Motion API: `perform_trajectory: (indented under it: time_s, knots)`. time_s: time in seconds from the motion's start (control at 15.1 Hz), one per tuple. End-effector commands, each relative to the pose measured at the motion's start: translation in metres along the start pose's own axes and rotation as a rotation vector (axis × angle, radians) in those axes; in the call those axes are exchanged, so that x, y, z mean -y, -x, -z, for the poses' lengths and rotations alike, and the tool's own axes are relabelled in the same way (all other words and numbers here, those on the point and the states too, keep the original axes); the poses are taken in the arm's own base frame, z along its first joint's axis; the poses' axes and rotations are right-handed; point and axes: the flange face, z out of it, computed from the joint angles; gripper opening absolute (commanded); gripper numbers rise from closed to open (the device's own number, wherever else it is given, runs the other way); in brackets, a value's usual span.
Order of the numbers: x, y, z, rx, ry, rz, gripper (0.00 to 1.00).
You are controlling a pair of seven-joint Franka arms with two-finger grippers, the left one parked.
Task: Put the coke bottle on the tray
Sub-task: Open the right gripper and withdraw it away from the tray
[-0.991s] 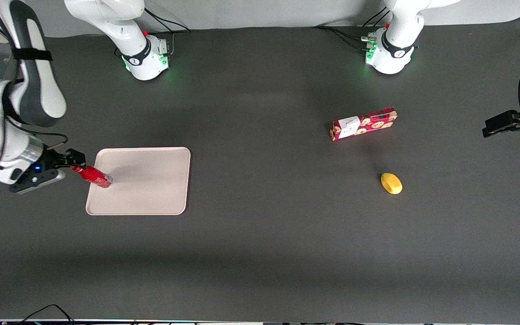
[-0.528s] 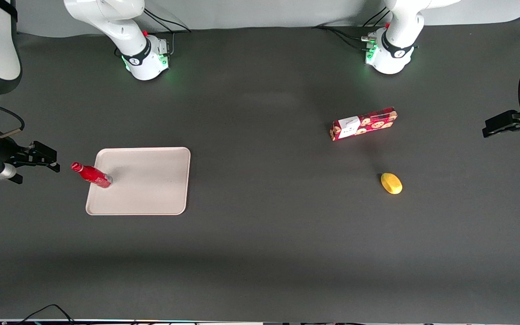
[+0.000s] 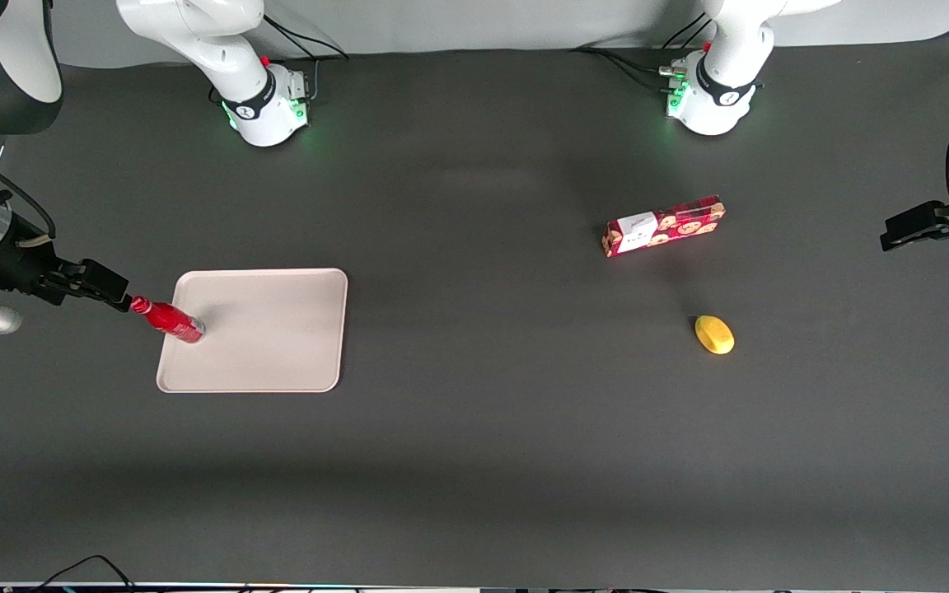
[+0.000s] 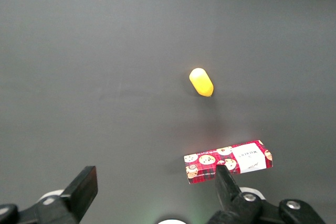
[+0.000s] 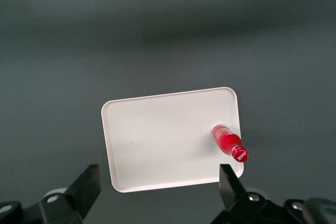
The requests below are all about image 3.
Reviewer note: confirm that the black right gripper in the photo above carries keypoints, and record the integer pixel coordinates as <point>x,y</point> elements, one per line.
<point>20,265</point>

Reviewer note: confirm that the red coke bottle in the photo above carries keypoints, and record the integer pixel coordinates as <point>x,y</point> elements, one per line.
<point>170,319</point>

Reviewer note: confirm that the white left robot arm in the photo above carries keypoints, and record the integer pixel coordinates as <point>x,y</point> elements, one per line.
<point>722,74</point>

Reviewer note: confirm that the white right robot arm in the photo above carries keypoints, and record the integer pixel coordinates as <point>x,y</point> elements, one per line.
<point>236,58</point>

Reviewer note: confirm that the beige plastic tray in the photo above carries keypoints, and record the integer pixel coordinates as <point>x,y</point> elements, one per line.
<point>264,329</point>

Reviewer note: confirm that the yellow lemon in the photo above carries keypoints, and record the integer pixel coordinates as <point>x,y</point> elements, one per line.
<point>714,334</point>

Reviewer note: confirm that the red plaid cookie box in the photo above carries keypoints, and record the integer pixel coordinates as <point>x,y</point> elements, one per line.
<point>664,226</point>

